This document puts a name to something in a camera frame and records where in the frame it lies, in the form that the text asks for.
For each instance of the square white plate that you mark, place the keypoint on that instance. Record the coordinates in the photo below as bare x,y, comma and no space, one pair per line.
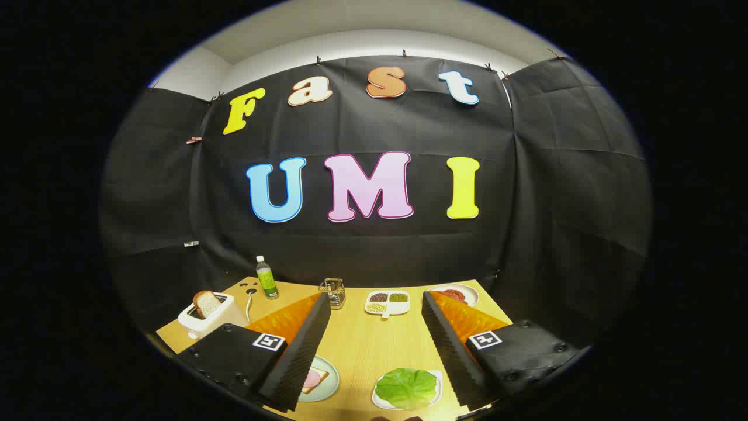
438,389

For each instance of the brown meat piece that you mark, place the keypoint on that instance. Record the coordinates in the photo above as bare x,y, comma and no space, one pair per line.
453,294

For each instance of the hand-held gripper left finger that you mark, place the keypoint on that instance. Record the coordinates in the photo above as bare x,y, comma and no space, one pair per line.
304,351

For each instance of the toasted bread slice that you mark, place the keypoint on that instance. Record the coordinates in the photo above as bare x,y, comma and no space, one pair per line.
205,303

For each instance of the white divided grain dish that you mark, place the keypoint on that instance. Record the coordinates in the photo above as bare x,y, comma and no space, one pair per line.
387,304

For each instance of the light green plate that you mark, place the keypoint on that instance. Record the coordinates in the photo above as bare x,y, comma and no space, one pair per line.
327,383

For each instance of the black backdrop cloth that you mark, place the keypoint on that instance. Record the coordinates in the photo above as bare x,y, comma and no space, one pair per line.
380,251

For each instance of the green lettuce leaf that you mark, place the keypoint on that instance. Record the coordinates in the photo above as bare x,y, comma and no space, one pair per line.
406,387

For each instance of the bread slice under ham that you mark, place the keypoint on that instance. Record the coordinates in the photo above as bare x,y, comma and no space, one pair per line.
324,374

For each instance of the pink ham slice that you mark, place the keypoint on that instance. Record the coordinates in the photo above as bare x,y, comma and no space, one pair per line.
311,380

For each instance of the round white plate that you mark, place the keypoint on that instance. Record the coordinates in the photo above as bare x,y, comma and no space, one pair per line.
470,295

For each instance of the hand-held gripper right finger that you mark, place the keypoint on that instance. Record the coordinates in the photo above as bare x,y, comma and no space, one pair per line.
450,351

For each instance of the white toaster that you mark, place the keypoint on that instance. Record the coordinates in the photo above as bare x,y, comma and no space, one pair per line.
219,318

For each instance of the green label plastic bottle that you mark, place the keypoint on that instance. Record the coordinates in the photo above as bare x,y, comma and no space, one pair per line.
267,283

